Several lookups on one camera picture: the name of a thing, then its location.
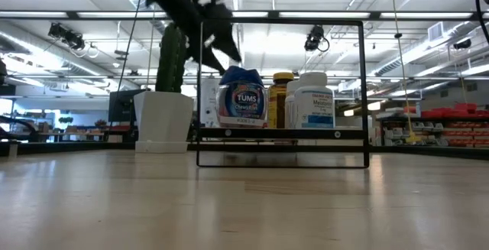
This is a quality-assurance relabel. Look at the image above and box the Tums bottle blue cap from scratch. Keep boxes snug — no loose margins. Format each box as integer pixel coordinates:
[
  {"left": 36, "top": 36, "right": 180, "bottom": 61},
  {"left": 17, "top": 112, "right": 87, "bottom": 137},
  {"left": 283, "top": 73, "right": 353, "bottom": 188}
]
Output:
[{"left": 215, "top": 65, "right": 268, "bottom": 128}]

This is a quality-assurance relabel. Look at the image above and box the amber bottle yellow cap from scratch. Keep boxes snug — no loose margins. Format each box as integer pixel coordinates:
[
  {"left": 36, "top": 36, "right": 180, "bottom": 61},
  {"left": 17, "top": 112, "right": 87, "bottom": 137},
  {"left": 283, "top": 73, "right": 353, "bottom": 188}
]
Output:
[{"left": 267, "top": 71, "right": 295, "bottom": 129}]

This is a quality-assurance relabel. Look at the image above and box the plain white pill bottle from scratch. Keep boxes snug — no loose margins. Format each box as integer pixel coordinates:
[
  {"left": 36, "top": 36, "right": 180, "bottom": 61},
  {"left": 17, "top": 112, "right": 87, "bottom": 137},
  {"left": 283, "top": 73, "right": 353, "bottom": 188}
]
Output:
[{"left": 284, "top": 80, "right": 303, "bottom": 129}]

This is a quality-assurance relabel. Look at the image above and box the white Melatonin bottle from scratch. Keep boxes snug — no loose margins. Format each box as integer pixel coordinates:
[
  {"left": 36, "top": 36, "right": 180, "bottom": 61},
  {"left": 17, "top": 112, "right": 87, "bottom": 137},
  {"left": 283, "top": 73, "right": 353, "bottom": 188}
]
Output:
[{"left": 293, "top": 71, "right": 336, "bottom": 129}]

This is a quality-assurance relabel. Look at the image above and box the green cactus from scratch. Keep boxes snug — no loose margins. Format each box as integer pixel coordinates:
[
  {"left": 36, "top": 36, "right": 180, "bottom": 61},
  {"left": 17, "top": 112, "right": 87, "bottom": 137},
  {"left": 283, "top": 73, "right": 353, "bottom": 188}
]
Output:
[{"left": 154, "top": 23, "right": 188, "bottom": 93}]

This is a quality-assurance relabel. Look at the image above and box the white background panel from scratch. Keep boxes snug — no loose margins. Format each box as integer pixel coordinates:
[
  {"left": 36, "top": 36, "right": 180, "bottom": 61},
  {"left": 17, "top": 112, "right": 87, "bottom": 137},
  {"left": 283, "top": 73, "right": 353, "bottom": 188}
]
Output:
[{"left": 201, "top": 77, "right": 222, "bottom": 128}]

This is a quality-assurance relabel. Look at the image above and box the white square planter pot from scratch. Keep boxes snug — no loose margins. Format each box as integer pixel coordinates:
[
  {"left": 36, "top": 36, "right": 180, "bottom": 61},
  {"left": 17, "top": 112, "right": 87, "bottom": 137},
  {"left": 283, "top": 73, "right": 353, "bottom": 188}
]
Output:
[{"left": 133, "top": 90, "right": 195, "bottom": 154}]

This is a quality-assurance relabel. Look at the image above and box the black computer monitor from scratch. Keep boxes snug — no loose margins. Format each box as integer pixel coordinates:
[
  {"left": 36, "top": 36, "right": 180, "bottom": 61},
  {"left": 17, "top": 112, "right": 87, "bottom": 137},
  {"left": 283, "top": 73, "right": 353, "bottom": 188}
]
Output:
[{"left": 108, "top": 88, "right": 149, "bottom": 123}]

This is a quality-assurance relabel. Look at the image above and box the grey storage bin rack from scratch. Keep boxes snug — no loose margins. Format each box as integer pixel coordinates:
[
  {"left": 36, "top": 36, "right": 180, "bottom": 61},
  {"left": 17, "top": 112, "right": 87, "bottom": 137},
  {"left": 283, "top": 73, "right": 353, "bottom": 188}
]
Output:
[{"left": 383, "top": 121, "right": 446, "bottom": 147}]

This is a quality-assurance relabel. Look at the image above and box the yellow hanging power plug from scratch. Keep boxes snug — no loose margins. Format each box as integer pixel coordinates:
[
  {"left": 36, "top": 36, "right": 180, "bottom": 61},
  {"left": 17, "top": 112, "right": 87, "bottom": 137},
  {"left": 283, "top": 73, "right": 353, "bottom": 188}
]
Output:
[{"left": 389, "top": 0, "right": 421, "bottom": 144}]

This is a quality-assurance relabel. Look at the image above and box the red storage bin rack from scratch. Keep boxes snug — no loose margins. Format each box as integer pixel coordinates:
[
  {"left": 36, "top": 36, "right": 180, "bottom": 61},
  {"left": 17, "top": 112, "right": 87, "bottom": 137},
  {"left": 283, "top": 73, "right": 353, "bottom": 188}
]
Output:
[{"left": 419, "top": 102, "right": 489, "bottom": 148}]

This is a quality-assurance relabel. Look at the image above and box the long black cable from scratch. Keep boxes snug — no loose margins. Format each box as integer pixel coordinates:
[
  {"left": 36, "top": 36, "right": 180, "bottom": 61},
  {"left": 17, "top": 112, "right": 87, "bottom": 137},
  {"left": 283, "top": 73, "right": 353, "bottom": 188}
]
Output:
[{"left": 103, "top": 0, "right": 143, "bottom": 141}]

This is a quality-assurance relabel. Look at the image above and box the black overhead camera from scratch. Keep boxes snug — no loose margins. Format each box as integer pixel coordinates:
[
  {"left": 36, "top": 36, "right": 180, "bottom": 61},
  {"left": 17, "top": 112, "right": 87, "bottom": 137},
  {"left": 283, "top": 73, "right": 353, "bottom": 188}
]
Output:
[{"left": 304, "top": 23, "right": 330, "bottom": 53}]

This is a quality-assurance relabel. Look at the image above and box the black frame wooden shelf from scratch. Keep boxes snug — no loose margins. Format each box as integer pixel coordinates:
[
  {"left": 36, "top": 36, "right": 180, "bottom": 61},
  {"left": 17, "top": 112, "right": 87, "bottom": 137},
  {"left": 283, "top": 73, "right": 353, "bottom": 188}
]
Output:
[{"left": 195, "top": 18, "right": 371, "bottom": 169}]

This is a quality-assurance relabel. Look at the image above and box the black curved cable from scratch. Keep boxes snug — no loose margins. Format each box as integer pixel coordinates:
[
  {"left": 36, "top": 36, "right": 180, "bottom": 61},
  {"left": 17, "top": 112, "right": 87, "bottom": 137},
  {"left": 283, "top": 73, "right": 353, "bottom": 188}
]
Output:
[{"left": 0, "top": 114, "right": 34, "bottom": 141}]

